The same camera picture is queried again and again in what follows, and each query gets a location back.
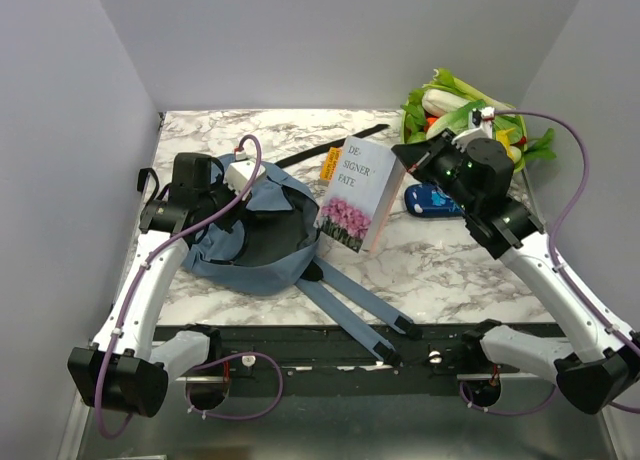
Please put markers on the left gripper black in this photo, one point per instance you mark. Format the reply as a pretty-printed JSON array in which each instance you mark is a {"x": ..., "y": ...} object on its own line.
[{"x": 239, "y": 211}]

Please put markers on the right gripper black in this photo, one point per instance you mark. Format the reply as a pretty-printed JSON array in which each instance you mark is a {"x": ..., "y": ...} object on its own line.
[{"x": 412, "y": 156}]

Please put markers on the designer fate flower book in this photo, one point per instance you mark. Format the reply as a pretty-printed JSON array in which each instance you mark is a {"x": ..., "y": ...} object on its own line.
[{"x": 360, "y": 194}]

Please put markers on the blue student backpack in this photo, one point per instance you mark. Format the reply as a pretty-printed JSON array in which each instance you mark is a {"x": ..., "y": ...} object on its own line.
[{"x": 273, "y": 247}]

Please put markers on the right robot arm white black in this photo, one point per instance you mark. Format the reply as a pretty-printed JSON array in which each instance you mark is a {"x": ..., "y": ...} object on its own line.
[{"x": 598, "y": 359}]

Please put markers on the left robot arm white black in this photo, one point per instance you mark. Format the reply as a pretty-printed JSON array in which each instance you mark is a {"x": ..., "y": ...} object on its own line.
[{"x": 121, "y": 370}]

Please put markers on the green vegetable tray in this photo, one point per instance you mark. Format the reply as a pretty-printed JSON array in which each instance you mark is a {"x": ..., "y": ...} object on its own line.
[{"x": 416, "y": 122}]

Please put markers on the blue pencil case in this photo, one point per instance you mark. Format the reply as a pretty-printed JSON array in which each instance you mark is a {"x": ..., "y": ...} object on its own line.
[{"x": 427, "y": 201}]

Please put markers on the green leafy lettuce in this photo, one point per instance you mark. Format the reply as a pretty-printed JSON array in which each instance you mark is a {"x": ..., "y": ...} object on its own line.
[{"x": 456, "y": 121}]

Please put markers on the white napa cabbage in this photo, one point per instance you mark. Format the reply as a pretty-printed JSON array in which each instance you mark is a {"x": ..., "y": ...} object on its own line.
[{"x": 438, "y": 103}]

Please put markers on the orange comic book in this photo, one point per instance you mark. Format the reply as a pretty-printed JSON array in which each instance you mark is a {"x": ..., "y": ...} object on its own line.
[{"x": 329, "y": 165}]

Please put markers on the bok choy stalk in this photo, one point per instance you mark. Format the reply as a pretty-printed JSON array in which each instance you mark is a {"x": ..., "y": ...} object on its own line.
[{"x": 443, "y": 79}]

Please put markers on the yellow leafy vegetable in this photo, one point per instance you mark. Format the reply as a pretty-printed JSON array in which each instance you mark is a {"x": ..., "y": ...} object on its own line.
[{"x": 504, "y": 137}]

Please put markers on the dark green spinach leaf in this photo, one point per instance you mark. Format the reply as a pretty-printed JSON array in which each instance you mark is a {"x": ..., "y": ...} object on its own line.
[{"x": 540, "y": 148}]

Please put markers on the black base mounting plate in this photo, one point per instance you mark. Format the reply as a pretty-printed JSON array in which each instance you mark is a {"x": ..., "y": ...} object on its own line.
[{"x": 325, "y": 361}]

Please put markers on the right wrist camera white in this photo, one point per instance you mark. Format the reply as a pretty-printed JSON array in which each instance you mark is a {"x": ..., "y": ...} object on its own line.
[{"x": 480, "y": 126}]

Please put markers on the aluminium rail frame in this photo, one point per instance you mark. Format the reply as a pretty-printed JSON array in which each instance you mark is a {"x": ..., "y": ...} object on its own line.
[{"x": 355, "y": 414}]

